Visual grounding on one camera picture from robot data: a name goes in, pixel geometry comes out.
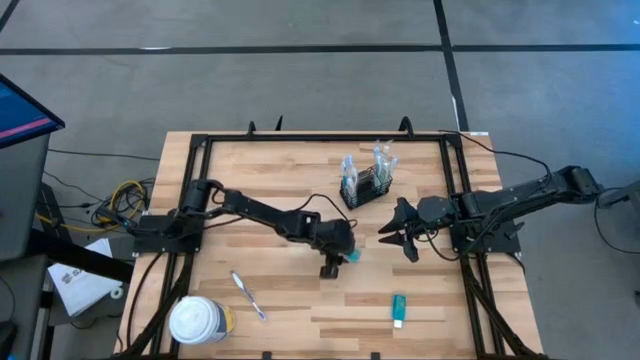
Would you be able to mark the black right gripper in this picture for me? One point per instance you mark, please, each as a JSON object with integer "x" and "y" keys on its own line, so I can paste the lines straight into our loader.
{"x": 435, "y": 212}

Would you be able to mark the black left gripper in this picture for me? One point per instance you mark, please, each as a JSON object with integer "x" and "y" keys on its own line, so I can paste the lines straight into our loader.
{"x": 332, "y": 235}

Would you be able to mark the blue toothbrush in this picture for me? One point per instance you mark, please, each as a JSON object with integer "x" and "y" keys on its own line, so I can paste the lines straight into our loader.
{"x": 346, "y": 172}
{"x": 393, "y": 164}
{"x": 353, "y": 175}
{"x": 376, "y": 157}

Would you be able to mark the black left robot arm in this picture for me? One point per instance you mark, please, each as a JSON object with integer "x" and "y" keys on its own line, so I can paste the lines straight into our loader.
{"x": 260, "y": 212}

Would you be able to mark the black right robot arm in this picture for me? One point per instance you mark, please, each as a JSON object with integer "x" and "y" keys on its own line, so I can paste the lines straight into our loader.
{"x": 525, "y": 192}

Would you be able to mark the purple white toothbrush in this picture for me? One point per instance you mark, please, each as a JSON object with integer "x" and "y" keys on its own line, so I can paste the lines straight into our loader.
{"x": 248, "y": 296}

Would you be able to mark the black arched table clamp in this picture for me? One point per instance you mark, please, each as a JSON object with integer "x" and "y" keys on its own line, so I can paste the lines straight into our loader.
{"x": 406, "y": 119}

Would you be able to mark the black pointed table clamp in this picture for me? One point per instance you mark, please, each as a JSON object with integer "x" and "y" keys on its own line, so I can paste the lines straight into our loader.
{"x": 278, "y": 125}
{"x": 251, "y": 130}

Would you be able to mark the white lidded wipes canister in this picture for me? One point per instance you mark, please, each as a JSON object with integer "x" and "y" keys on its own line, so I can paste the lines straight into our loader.
{"x": 197, "y": 320}

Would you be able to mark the grey stand foot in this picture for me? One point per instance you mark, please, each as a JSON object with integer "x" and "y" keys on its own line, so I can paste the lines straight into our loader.
{"x": 620, "y": 195}

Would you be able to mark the black desk leg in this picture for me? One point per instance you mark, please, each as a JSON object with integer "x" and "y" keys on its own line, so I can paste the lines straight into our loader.
{"x": 85, "y": 260}

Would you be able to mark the white paper sheet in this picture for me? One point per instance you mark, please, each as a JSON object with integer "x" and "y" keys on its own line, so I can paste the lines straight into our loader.
{"x": 82, "y": 290}

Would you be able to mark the grey cabinet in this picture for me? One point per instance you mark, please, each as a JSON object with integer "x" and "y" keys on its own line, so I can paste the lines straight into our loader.
{"x": 22, "y": 200}

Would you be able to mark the blue screen monitor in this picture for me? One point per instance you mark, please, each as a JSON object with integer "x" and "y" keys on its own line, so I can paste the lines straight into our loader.
{"x": 20, "y": 115}

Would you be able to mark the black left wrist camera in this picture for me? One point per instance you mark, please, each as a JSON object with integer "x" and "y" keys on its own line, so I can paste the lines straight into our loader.
{"x": 330, "y": 271}

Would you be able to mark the black table frame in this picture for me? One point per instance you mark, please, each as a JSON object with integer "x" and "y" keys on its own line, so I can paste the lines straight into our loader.
{"x": 325, "y": 137}

